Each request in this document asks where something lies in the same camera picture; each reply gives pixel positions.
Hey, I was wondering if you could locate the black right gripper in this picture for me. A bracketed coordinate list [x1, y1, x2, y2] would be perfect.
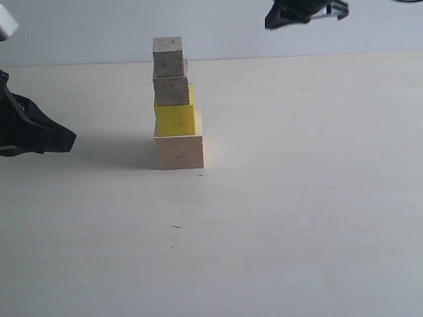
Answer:
[264, 0, 349, 30]

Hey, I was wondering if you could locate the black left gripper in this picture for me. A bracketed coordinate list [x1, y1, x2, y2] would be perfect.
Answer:
[1, 70, 77, 157]

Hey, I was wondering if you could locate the small wooden cube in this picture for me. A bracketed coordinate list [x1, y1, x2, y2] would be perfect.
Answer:
[153, 36, 184, 78]

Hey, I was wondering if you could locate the medium wooden cube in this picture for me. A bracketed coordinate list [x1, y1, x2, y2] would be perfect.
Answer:
[153, 58, 190, 106]

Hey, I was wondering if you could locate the yellow cube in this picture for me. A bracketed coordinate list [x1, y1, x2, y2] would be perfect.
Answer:
[154, 84, 196, 137]

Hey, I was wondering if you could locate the large wooden cube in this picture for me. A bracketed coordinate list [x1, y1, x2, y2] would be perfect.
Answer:
[153, 105, 205, 170]

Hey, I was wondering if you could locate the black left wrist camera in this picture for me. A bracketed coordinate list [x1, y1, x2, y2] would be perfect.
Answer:
[0, 3, 19, 42]

